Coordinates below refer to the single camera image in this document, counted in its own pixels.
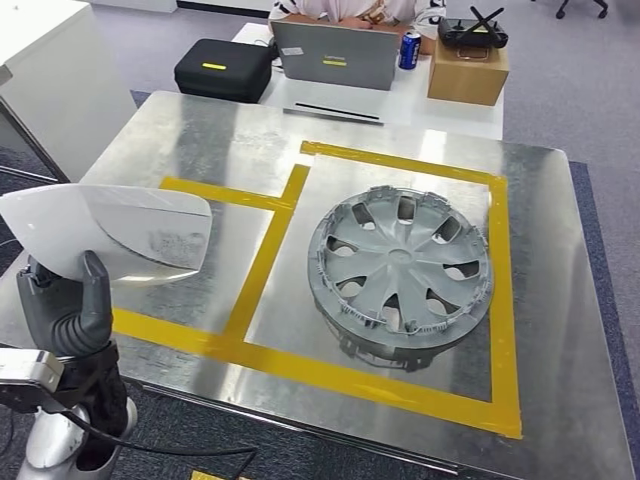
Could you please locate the white desk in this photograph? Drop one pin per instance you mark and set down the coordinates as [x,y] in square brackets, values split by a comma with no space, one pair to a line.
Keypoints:
[400,106]

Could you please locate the flat silver device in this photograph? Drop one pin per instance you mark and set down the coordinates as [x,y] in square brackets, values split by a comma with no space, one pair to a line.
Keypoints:
[330,114]

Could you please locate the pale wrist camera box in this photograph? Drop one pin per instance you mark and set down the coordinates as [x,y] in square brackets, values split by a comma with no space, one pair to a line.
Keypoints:
[25,371]

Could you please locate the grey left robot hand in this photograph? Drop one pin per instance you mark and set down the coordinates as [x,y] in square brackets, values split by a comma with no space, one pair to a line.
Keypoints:
[45,298]

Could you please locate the person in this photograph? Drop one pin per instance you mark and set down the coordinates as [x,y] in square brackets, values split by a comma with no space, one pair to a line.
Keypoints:
[350,8]

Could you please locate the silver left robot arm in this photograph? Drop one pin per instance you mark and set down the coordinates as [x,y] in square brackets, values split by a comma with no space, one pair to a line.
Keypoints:
[50,440]

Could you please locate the blue drink can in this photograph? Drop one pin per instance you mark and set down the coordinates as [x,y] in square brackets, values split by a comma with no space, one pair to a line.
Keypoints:
[409,52]

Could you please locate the black remote controller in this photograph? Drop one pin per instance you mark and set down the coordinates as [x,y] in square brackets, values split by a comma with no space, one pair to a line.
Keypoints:
[470,33]

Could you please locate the grey wheel hubcap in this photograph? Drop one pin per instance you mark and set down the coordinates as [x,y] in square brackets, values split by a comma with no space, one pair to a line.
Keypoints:
[400,258]

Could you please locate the brown cardboard box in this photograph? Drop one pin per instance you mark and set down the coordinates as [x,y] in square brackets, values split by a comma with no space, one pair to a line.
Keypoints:
[467,79]

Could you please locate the grey laptop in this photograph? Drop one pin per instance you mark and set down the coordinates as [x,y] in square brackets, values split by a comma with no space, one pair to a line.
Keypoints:
[335,60]

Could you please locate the steel workbench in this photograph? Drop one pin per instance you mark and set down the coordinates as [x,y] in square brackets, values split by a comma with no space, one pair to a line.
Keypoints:
[200,139]

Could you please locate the black zip case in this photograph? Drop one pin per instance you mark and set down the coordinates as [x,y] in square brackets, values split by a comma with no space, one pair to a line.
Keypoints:
[220,79]

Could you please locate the white curved plastic part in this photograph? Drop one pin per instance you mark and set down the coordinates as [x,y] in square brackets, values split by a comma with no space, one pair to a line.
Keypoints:
[60,225]

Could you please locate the black office chair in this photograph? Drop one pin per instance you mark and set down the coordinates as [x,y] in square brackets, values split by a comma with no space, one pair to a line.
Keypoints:
[600,8]

